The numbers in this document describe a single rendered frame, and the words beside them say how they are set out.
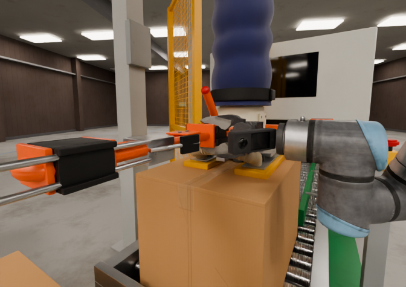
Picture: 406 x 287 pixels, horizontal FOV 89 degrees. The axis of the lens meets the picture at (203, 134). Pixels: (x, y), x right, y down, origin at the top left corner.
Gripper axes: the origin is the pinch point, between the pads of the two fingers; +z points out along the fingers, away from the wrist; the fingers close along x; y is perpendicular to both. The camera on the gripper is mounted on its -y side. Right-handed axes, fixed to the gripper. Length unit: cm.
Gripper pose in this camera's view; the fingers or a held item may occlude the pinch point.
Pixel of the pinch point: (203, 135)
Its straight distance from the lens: 54.2
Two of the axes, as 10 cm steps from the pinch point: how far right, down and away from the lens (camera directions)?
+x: 0.0, -9.9, -1.1
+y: 5.1, -1.0, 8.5
